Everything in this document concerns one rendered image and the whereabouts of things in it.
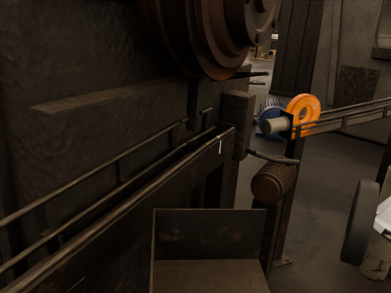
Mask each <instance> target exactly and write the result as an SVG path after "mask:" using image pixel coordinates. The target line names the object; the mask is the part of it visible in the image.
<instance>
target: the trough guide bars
mask: <svg viewBox="0 0 391 293"><path fill-rule="evenodd" d="M388 100H391V97H390V98H384V99H379V100H376V101H371V102H365V103H360V104H356V105H351V106H347V107H343V108H338V109H332V110H327V111H324V112H321V113H320V115H324V114H327V113H329V115H325V116H320V117H319V119H318V120H313V121H310V122H305V123H300V124H295V125H293V128H296V129H295V130H293V131H292V133H295V139H296V140H299V139H300V134H301V131H303V130H308V129H311V128H316V127H320V126H325V125H329V124H333V123H338V122H342V128H346V125H347V121H348V120H350V119H355V118H358V117H363V116H368V115H372V114H376V113H380V112H383V115H382V117H383V119H384V118H386V116H387V112H388V110H391V107H390V108H389V106H391V101H389V102H384V103H379V104H376V105H374V103H378V102H383V101H388ZM364 105H369V106H366V107H362V108H357V109H352V110H347V111H344V112H339V113H335V112H337V111H340V110H346V109H351V108H356V107H359V106H364ZM379 108H384V109H381V110H376V111H373V110H375V109H379ZM367 111H368V113H363V114H360V115H355V116H350V117H348V116H349V115H354V114H357V113H362V112H367ZM304 117H305V116H300V117H298V118H299V120H300V119H303V118H304ZM339 117H343V118H342V119H337V120H334V119H336V118H339ZM327 120H328V122H325V123H320V124H315V125H312V126H307V127H303V128H301V126H305V125H309V124H314V123H318V122H323V121H327Z"/></svg>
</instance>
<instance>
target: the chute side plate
mask: <svg viewBox="0 0 391 293"><path fill-rule="evenodd" d="M235 136H236V130H234V131H232V132H231V133H229V134H228V135H226V136H224V137H223V138H221V139H220V140H218V141H217V142H215V143H214V144H212V145H210V146H209V147H208V148H206V149H205V150H203V151H202V152H201V153H200V154H198V155H197V156H196V157H195V158H193V159H192V160H191V161H189V162H188V163H187V164H186V165H184V166H183V167H182V168H181V169H179V170H178V171H177V172H175V173H174V174H173V175H171V176H170V177H169V178H168V179H166V180H165V181H164V182H163V183H162V184H160V185H159V186H157V187H156V188H155V189H154V190H153V191H151V192H150V193H149V194H147V195H146V196H145V197H144V198H142V199H141V200H140V201H138V202H137V203H136V204H135V205H133V206H132V207H131V208H130V209H128V210H127V211H125V212H124V213H123V214H122V215H120V216H119V217H118V218H117V219H116V220H114V221H113V222H112V223H111V224H109V225H108V226H106V227H105V228H104V229H103V230H101V231H100V232H99V233H98V234H96V235H95V236H94V237H92V239H90V240H89V241H87V242H86V243H85V244H84V245H83V246H81V247H80V248H79V249H78V250H76V251H75V252H73V253H72V254H71V255H70V256H68V257H67V258H66V259H65V260H63V261H62V262H60V264H58V265H57V266H55V267H54V268H53V269H52V270H50V271H49V272H48V273H47V274H46V275H44V276H43V277H41V278H40V279H39V280H38V281H36V282H35V283H34V284H33V285H31V286H30V287H29V288H28V289H26V290H25V291H24V292H22V293H65V292H66V291H67V290H69V289H70V288H72V287H73V286H74V285H75V284H76V283H78V282H79V281H80V280H81V279H82V278H84V277H86V286H88V285H89V284H90V283H91V282H92V281H94V280H95V279H96V278H97V277H98V276H99V275H100V274H101V273H102V272H103V271H104V270H105V269H106V268H107V267H108V266H110V265H111V264H112V263H113V262H114V261H115V260H116V259H117V258H118V257H119V256H120V255H121V254H122V253H123V252H125V251H126V250H127V249H128V248H129V247H130V246H131V245H132V244H134V243H135V242H136V241H137V240H138V239H139V238H140V237H141V236H142V235H143V234H144V233H145V232H146V231H147V230H148V229H150V228H151V227H152V218H153V209H171V208H172V207H174V206H175V205H176V204H177V203H178V202H179V201H180V200H181V199H182V198H183V197H184V196H185V195H186V194H187V193H188V192H190V191H191V190H192V189H193V188H194V187H195V186H196V185H197V184H198V183H199V182H200V181H201V180H202V179H203V178H204V177H206V176H207V175H208V174H210V172H212V171H213V170H215V169H216V168H217V167H218V166H219V165H221V164H222V163H223V162H224V158H225V152H227V151H228V150H229V149H231V148H233V150H232V155H233V152H234V142H235ZM220 142H221V151H220V153H219V148H220Z"/></svg>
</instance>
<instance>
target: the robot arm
mask: <svg viewBox="0 0 391 293"><path fill-rule="evenodd" d="M373 228H374V229H375V230H376V231H377V232H378V233H379V234H381V236H382V237H383V238H385V239H386V240H388V241H389V242H390V243H391V196H390V197H389V198H388V199H386V200H385V201H383V202H382V203H381V204H379V205H378V208H377V211H376V216H375V221H374V226H373Z"/></svg>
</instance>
